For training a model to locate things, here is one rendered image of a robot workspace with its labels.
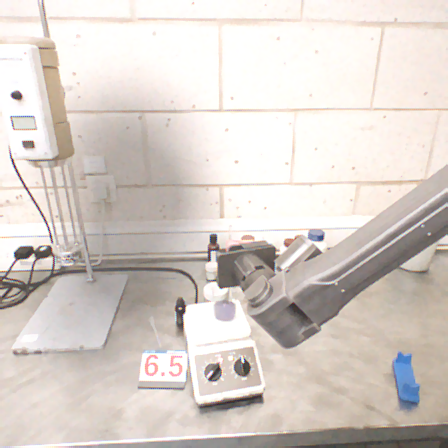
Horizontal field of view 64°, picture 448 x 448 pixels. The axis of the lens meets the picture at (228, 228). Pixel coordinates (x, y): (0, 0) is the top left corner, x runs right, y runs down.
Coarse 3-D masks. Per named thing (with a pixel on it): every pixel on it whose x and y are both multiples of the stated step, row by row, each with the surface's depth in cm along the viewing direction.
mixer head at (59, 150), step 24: (0, 48) 61; (24, 48) 61; (48, 48) 67; (0, 72) 63; (24, 72) 63; (48, 72) 68; (0, 96) 64; (24, 96) 64; (48, 96) 69; (24, 120) 66; (48, 120) 68; (24, 144) 67; (48, 144) 68; (72, 144) 76; (48, 168) 74
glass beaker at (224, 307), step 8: (216, 288) 74; (232, 288) 74; (216, 296) 71; (224, 296) 70; (232, 296) 71; (216, 304) 72; (224, 304) 71; (232, 304) 72; (216, 312) 73; (224, 312) 72; (232, 312) 73; (216, 320) 73; (224, 320) 73; (232, 320) 73
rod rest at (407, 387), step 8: (400, 352) 73; (400, 360) 73; (408, 360) 73; (400, 368) 72; (408, 368) 72; (400, 376) 70; (408, 376) 70; (400, 384) 68; (408, 384) 65; (416, 384) 65; (400, 392) 67; (408, 392) 66; (416, 392) 66; (408, 400) 66; (416, 400) 65
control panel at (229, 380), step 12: (240, 348) 69; (252, 348) 70; (204, 360) 67; (216, 360) 68; (228, 360) 68; (252, 360) 68; (228, 372) 67; (252, 372) 67; (204, 384) 65; (216, 384) 65; (228, 384) 65; (240, 384) 66; (252, 384) 66
